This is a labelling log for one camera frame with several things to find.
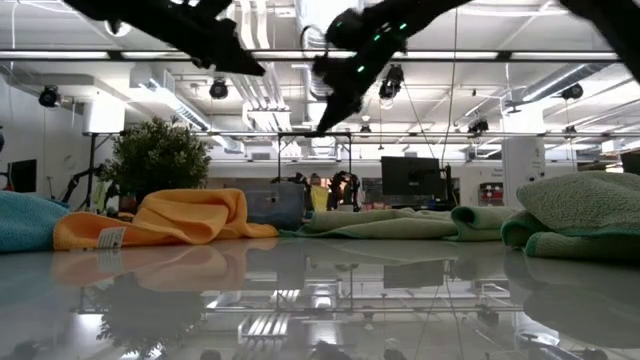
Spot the blue microfiber towel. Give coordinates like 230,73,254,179
0,190,70,253

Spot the red shelf unit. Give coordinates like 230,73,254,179
478,182,504,206

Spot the person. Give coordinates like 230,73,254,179
308,172,331,212

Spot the black tripod stand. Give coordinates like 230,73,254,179
62,130,126,206

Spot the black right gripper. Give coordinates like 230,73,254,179
312,27,409,134

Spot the large black monitor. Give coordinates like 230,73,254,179
380,156,442,198

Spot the small black monitor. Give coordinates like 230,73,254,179
6,158,38,193

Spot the small green potted plant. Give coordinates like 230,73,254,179
97,115,212,211

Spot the white pillar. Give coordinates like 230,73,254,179
501,137,546,210

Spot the black bar with light strips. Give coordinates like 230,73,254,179
0,48,621,64

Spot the pale green microfiber towel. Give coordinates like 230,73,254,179
278,202,521,244

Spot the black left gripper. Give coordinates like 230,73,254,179
169,0,267,78

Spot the white box lamp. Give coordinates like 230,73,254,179
82,97,126,134

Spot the orange microfiber towel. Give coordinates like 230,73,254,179
52,188,279,251

